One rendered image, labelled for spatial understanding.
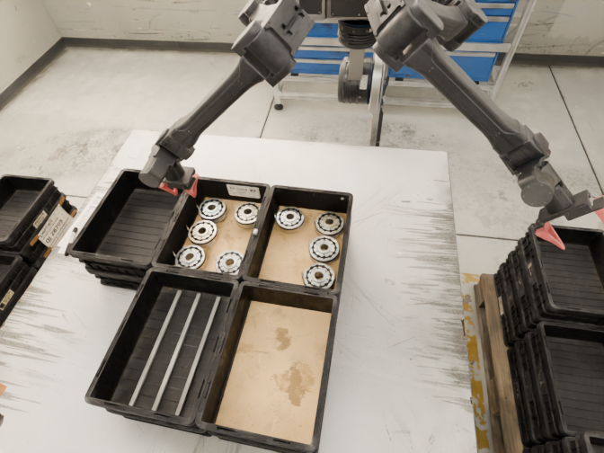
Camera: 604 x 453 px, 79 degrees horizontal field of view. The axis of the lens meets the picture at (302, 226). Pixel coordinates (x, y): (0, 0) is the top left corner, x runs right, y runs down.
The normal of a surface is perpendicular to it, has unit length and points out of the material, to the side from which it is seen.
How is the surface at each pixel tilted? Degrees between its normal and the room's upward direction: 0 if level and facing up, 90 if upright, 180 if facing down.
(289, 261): 0
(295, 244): 0
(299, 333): 0
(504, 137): 88
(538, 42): 90
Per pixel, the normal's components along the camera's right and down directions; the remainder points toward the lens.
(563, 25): -0.16, 0.80
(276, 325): -0.05, -0.60
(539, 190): -0.54, 0.47
